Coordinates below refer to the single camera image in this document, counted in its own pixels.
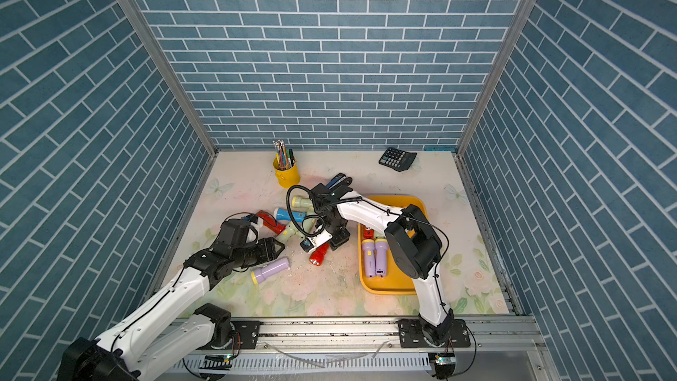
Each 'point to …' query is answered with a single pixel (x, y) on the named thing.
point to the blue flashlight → (282, 215)
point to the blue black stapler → (339, 184)
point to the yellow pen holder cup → (286, 178)
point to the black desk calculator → (397, 160)
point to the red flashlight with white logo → (368, 233)
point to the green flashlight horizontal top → (298, 201)
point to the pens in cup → (285, 158)
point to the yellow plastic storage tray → (397, 281)
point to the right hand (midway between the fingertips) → (330, 235)
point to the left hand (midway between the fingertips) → (284, 249)
